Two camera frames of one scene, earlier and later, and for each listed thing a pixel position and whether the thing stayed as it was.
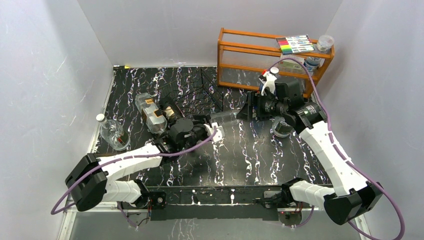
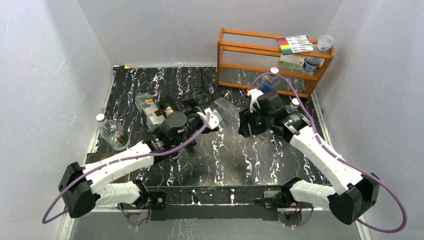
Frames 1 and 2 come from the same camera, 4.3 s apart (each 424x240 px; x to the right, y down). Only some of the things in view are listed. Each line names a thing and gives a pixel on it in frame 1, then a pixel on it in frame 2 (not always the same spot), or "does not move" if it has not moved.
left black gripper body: x=198 y=123 → x=193 y=104
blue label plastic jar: x=312 y=63 does not move
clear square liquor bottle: x=153 y=117 does not move
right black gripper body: x=255 y=99 → x=256 y=120
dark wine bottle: x=168 y=108 does not move
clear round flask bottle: x=112 y=133 does not move
